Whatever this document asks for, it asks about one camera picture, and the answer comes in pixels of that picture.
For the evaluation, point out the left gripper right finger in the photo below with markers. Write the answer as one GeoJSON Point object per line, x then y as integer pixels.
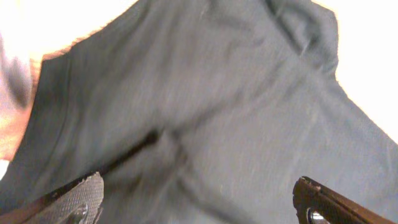
{"type": "Point", "coordinates": [315, 203]}

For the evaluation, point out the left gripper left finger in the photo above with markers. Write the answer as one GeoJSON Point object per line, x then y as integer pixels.
{"type": "Point", "coordinates": [78, 202]}

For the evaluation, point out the black t-shirt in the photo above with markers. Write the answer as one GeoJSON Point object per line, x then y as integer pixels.
{"type": "Point", "coordinates": [207, 112]}

